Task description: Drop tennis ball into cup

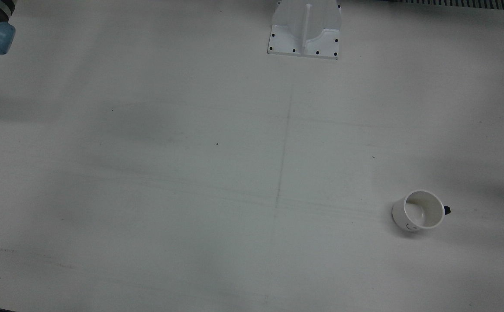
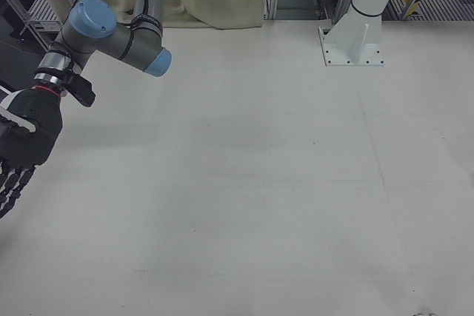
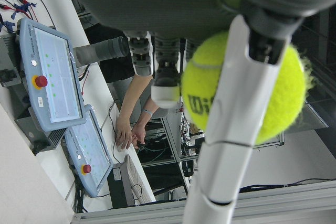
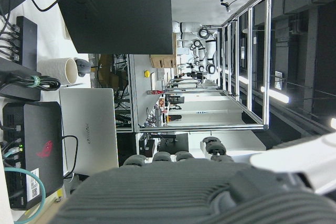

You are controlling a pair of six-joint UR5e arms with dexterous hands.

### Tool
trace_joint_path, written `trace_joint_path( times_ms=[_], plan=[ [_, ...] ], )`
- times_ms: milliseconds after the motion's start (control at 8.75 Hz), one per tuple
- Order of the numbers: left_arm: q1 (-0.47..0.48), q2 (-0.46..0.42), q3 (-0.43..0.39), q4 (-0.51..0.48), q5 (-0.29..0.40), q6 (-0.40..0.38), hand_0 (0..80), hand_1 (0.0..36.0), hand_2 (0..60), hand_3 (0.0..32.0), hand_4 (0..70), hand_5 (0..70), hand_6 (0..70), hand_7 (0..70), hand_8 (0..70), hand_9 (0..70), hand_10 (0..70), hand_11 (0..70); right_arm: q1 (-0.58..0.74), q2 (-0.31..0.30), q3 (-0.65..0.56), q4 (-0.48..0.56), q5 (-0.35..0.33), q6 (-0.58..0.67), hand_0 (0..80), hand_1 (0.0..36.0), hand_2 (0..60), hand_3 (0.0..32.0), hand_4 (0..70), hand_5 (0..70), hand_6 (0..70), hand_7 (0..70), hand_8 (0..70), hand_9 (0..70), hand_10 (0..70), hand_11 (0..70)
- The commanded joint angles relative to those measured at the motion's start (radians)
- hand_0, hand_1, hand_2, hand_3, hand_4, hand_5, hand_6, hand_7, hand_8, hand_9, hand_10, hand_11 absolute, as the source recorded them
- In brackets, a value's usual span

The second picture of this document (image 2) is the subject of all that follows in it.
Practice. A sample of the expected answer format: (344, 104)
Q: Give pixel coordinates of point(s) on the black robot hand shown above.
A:
(33, 127)

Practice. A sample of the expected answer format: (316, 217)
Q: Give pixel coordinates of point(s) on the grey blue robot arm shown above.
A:
(111, 42)

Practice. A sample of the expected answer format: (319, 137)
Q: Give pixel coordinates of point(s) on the black equipment box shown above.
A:
(18, 57)

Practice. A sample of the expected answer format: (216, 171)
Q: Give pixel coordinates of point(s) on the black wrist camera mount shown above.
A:
(82, 91)

